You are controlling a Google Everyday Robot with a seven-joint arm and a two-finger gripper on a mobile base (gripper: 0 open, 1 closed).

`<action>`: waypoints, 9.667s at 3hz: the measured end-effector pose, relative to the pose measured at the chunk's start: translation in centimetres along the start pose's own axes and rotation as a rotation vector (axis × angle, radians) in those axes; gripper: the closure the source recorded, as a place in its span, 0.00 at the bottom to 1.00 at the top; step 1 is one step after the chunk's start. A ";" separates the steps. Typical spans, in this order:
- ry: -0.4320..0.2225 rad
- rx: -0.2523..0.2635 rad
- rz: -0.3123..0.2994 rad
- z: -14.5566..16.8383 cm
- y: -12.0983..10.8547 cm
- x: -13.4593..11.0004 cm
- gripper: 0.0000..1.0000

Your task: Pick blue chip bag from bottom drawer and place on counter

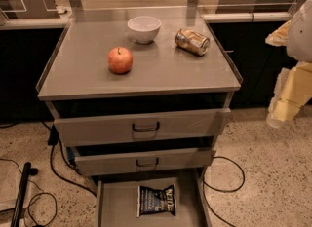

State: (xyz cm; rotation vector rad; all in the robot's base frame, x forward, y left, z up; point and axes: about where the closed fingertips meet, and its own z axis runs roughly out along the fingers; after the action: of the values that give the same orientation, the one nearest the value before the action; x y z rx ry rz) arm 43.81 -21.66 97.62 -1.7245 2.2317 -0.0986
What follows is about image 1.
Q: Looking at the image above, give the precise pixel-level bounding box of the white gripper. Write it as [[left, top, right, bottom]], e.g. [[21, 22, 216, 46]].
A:
[[266, 61, 312, 129]]

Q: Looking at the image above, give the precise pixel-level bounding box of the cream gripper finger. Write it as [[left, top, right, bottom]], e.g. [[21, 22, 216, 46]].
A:
[[265, 20, 292, 47]]

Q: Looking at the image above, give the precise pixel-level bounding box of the blue chip bag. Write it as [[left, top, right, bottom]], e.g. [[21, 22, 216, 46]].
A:
[[136, 184, 176, 217]]

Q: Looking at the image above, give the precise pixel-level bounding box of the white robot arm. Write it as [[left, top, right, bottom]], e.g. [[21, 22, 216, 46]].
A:
[[265, 0, 312, 128]]

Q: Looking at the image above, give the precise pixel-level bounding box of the top grey drawer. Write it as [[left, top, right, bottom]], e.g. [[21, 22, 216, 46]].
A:
[[54, 108, 230, 147]]

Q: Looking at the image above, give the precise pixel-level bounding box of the grey drawer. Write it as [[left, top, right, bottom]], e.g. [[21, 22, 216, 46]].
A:
[[75, 148, 213, 176], [94, 170, 211, 227], [54, 108, 230, 147]]

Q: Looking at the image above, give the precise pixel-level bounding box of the grey drawer cabinet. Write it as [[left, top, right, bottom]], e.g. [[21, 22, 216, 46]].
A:
[[37, 7, 240, 164]]

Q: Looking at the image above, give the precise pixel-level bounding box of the middle grey drawer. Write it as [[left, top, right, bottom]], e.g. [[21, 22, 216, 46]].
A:
[[75, 148, 213, 176]]

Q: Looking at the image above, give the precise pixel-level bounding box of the bottom grey drawer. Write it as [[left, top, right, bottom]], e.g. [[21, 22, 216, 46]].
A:
[[94, 170, 211, 227]]

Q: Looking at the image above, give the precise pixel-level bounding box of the crushed metal can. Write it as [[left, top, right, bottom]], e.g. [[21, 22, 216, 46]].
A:
[[175, 28, 210, 57]]

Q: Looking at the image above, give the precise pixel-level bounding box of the white bowl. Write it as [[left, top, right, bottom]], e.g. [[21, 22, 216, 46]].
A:
[[127, 16, 162, 44]]

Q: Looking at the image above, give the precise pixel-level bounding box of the red apple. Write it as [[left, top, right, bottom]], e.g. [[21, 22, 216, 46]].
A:
[[108, 47, 133, 74]]

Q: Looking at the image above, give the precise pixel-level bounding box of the black pole on floor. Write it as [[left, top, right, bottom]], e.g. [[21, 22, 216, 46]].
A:
[[10, 162, 35, 227]]

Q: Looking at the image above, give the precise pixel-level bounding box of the black cable right floor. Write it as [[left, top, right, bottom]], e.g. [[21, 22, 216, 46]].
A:
[[202, 155, 247, 227]]

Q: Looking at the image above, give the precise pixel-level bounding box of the black cable floor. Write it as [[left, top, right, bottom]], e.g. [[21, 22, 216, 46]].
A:
[[40, 120, 98, 198], [202, 155, 247, 227]]

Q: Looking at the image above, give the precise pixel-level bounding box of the black top drawer handle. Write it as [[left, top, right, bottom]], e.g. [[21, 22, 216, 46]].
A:
[[132, 122, 160, 132]]

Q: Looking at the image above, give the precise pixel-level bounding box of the black drawer handle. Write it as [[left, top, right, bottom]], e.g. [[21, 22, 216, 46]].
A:
[[132, 122, 160, 132], [136, 158, 159, 168]]

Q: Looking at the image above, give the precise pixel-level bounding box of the black middle drawer handle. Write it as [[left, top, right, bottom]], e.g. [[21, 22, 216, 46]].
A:
[[136, 158, 159, 168]]

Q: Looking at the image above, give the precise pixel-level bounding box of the black cable left floor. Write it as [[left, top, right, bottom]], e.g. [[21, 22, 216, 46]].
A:
[[40, 120, 98, 198]]

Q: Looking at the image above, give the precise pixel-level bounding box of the white horizontal rail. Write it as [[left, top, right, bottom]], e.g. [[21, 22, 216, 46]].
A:
[[0, 11, 292, 31]]

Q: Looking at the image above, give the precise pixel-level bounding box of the thin black cable loop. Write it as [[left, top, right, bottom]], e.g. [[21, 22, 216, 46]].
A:
[[0, 158, 59, 227]]

